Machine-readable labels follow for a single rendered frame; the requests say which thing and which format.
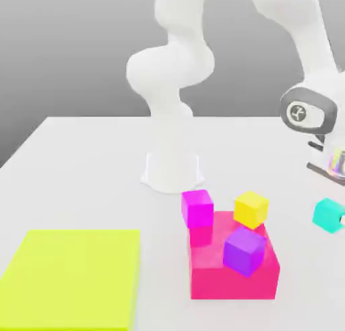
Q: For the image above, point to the small teal cube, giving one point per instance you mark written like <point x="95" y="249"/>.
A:
<point x="326" y="215"/>

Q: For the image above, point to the small purple cube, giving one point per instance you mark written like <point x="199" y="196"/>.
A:
<point x="242" y="252"/>

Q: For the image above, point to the small magenta cube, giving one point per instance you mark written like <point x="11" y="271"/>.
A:
<point x="198" y="209"/>

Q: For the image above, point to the large pink box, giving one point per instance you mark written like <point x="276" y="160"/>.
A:
<point x="231" y="282"/>

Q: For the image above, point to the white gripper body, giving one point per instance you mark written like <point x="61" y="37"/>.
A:
<point x="333" y="182"/>

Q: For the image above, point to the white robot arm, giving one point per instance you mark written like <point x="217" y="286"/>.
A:
<point x="169" y="66"/>

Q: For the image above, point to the small yellow cube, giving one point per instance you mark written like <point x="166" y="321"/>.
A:
<point x="250" y="209"/>

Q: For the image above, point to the large lime yellow box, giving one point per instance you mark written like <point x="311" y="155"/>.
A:
<point x="70" y="279"/>

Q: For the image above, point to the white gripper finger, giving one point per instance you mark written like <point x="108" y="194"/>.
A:
<point x="342" y="220"/>

